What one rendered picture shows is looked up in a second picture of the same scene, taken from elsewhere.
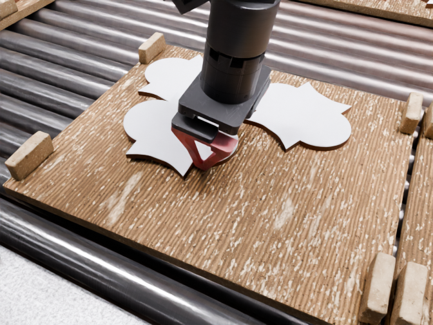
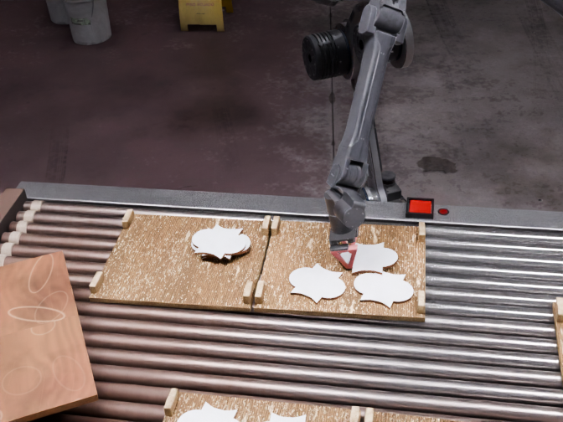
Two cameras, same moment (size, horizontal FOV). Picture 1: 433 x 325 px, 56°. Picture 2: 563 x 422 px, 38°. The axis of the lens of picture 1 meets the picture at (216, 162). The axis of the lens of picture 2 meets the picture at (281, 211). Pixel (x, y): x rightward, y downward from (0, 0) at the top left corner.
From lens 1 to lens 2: 223 cm
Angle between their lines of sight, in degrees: 97
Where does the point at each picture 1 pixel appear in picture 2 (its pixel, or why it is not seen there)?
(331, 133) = (298, 274)
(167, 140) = (370, 251)
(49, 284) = (382, 216)
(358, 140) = (285, 279)
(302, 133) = (312, 271)
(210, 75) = not seen: hidden behind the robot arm
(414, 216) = (260, 254)
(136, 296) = not seen: hidden behind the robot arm
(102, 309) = not seen: hidden behind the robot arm
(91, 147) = (404, 247)
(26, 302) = (384, 211)
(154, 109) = (386, 260)
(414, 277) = (266, 223)
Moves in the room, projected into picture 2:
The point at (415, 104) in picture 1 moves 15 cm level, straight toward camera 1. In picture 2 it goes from (260, 288) to (275, 249)
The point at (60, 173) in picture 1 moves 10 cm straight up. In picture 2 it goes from (407, 235) to (408, 205)
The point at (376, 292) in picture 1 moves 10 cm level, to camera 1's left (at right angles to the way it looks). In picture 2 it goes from (276, 218) to (312, 210)
